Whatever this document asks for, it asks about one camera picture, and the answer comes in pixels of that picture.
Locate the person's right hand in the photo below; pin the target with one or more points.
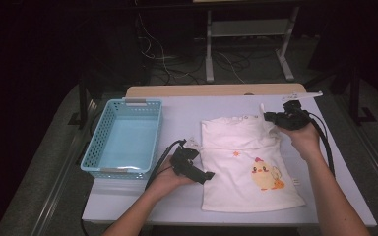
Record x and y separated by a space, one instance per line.
305 142

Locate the grey metal desk frame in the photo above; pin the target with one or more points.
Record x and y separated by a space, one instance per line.
209 49

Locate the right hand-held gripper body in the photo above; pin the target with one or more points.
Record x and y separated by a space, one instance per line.
293 119

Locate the white shirt with chick print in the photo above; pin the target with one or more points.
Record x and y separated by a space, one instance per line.
229 183

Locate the person's left hand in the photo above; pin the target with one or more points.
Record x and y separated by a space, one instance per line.
165 182

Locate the light blue plastic basket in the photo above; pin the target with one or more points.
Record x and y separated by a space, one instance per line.
128 137

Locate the metal floor rail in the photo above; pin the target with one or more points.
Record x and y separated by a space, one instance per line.
375 164
60 177

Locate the black metal stand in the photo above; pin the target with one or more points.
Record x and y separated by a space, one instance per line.
354 98
82 101

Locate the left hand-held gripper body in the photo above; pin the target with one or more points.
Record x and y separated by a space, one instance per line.
180 160

